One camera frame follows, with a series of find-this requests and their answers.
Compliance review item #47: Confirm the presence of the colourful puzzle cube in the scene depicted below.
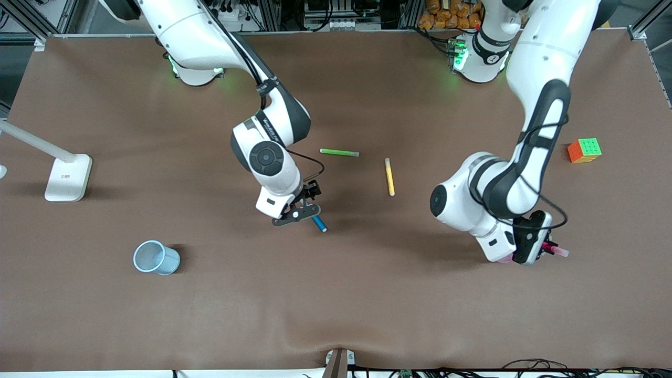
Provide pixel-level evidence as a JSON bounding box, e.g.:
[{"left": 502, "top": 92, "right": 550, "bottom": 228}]
[{"left": 567, "top": 138, "right": 603, "bottom": 164}]

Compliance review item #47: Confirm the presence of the light blue mesh cup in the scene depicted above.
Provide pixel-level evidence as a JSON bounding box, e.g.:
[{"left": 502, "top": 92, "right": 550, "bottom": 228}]
[{"left": 133, "top": 240, "right": 181, "bottom": 276}]

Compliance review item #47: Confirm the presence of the grey power strip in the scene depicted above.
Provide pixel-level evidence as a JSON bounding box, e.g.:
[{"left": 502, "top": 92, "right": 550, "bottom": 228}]
[{"left": 303, "top": 17, "right": 383, "bottom": 31}]

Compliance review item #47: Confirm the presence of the white power strip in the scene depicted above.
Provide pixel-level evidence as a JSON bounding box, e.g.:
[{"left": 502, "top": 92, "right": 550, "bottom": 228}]
[{"left": 215, "top": 3, "right": 250, "bottom": 31}]

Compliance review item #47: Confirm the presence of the pile of orange snack bags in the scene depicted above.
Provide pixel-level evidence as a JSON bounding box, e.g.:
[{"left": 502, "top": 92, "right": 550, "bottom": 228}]
[{"left": 418, "top": 0, "right": 484, "bottom": 30}]

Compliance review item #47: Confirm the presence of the white stand with pole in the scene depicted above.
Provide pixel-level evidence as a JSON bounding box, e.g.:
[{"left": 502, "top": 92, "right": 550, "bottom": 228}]
[{"left": 0, "top": 120, "right": 93, "bottom": 203}]

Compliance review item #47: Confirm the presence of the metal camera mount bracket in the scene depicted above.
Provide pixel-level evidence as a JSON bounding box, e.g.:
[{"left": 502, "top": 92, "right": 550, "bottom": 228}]
[{"left": 324, "top": 348, "right": 355, "bottom": 378}]

